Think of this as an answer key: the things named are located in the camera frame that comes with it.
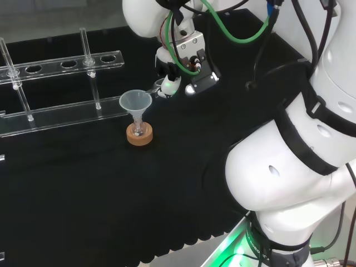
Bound black cable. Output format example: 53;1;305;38
251;12;279;84
245;0;320;90

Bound black bench cloth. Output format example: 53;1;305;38
0;8;315;264

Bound translucent plastic funnel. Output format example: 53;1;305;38
118;89;153;126

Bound small glass round-bottom flask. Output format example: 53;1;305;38
130;116;147;138

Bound clear acrylic funnel stand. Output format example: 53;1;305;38
0;27;126;139

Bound green cable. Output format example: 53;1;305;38
200;0;272;45
165;9;201;77

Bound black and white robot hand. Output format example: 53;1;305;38
154;46;183;100

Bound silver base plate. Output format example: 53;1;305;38
202;210;264;267

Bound cork ring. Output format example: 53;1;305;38
126;122;154;146

